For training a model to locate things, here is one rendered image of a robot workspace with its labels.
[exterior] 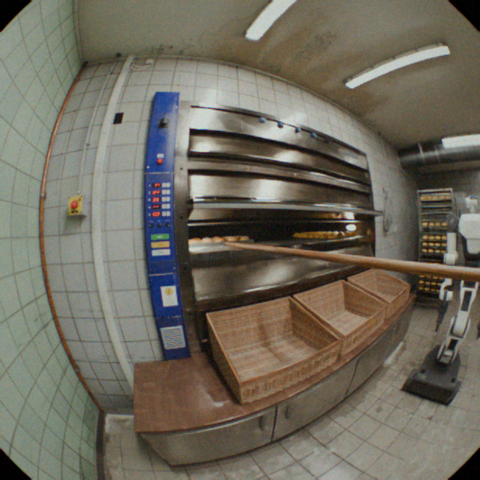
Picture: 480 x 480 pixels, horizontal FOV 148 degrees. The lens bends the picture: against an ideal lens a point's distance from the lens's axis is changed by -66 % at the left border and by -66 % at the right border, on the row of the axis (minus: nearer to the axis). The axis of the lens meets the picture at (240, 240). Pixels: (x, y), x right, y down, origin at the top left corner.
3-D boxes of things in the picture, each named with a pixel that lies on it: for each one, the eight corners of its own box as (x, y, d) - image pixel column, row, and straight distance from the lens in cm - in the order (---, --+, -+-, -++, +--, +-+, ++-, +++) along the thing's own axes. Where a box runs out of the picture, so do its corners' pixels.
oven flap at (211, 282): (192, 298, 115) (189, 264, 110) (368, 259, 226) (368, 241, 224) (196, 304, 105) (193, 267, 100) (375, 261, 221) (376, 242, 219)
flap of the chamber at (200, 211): (193, 209, 89) (187, 220, 108) (383, 215, 214) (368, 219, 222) (193, 203, 89) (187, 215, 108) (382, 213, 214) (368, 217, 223)
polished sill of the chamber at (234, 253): (188, 260, 110) (188, 252, 109) (368, 239, 224) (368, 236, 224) (190, 262, 104) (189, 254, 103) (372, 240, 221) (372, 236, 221)
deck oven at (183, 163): (163, 318, 319) (153, 179, 303) (280, 298, 378) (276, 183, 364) (183, 412, 164) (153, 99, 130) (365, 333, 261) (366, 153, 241)
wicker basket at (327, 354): (209, 351, 124) (203, 312, 111) (287, 330, 144) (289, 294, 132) (240, 407, 90) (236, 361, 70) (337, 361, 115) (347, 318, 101)
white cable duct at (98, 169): (133, 390, 147) (128, 56, 169) (139, 390, 145) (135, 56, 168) (133, 393, 145) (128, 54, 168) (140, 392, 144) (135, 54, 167)
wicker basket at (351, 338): (289, 330, 145) (291, 294, 134) (338, 308, 182) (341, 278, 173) (340, 359, 118) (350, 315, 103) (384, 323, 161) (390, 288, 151)
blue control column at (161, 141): (163, 318, 319) (153, 176, 304) (173, 317, 319) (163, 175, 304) (184, 414, 163) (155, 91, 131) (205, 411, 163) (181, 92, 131)
